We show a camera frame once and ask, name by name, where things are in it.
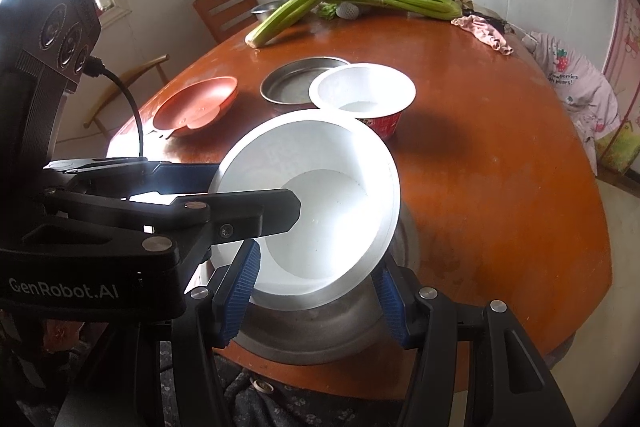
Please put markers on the curved wooden chair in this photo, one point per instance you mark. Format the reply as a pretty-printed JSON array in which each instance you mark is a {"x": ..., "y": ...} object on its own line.
[{"x": 145, "y": 69}]

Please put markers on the pink cloth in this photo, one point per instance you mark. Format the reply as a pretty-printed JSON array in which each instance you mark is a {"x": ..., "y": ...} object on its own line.
[{"x": 482, "y": 32}]

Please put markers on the small steel bowl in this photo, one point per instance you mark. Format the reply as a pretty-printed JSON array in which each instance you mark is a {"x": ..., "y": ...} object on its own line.
[{"x": 265, "y": 9}]

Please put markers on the white foam fruit net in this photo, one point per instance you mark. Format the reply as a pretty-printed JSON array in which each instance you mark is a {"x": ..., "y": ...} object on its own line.
[{"x": 347, "y": 11}]

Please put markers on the yellow printed cushion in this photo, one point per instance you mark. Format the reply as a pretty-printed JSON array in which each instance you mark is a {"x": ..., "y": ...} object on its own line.
[{"x": 617, "y": 147}]

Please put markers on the large steel bowl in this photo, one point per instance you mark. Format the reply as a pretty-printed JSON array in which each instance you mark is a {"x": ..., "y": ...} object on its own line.
[{"x": 325, "y": 337}]

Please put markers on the celery bunch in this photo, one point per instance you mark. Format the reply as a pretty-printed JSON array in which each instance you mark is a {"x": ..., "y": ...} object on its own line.
[
  {"x": 285, "y": 14},
  {"x": 410, "y": 2}
]

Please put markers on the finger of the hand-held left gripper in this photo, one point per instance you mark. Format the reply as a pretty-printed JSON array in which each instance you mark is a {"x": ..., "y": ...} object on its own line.
[
  {"x": 190, "y": 179},
  {"x": 250, "y": 212}
]

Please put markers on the slatted wooden chair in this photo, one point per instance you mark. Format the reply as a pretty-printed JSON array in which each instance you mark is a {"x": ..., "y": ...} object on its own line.
[{"x": 225, "y": 12}]

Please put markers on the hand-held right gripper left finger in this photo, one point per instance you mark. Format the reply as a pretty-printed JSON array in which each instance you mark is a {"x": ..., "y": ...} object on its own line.
[{"x": 240, "y": 292}]

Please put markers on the dark floral clothing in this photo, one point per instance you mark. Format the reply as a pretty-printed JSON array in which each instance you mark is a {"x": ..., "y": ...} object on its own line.
[{"x": 300, "y": 412}]

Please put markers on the white paper noodle bowl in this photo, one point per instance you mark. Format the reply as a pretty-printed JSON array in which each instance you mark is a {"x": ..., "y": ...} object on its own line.
[
  {"x": 325, "y": 187},
  {"x": 360, "y": 87}
]

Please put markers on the round steel pan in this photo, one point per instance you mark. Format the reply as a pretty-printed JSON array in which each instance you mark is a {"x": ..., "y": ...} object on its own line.
[{"x": 290, "y": 87}]

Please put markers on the pink strawberry print garment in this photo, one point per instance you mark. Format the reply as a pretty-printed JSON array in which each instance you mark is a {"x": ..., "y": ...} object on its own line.
[{"x": 575, "y": 92}]

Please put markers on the orange plastic plate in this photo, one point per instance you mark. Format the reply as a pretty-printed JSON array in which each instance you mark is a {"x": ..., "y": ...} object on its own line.
[{"x": 195, "y": 99}]

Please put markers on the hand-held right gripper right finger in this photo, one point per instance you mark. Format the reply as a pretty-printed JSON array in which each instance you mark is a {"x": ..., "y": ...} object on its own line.
[{"x": 392, "y": 307}]

